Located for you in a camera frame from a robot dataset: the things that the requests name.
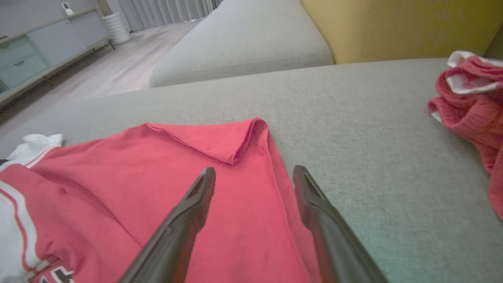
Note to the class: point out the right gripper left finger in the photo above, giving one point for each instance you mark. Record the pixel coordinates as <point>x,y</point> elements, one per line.
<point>180,239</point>

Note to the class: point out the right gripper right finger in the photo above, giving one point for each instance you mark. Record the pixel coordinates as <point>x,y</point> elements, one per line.
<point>334,243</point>

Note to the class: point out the red printed basketball jersey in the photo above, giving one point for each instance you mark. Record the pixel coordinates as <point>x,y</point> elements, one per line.
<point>157,188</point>

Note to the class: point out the red shorts with white trim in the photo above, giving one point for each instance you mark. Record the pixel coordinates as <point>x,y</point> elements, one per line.
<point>475,114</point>

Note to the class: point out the grey fabric sofa seat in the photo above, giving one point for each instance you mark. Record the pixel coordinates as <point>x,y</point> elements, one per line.
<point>243,43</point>

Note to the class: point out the white ribbed cylinder bin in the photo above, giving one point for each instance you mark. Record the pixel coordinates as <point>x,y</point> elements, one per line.
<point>117,28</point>

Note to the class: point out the yellow sofa back cushion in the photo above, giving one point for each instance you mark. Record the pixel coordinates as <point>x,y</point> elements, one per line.
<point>401,27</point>

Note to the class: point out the grey pleated curtains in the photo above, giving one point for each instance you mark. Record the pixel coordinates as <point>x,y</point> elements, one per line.
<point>169,11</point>

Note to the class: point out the white and green TV cabinet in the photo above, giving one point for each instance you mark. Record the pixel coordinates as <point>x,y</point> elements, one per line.
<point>59,43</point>

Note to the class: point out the dark grey sofa cushion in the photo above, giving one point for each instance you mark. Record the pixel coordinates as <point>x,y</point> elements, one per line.
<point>496,43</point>

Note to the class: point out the small white security camera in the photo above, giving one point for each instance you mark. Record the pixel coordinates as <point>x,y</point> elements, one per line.
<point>67,8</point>

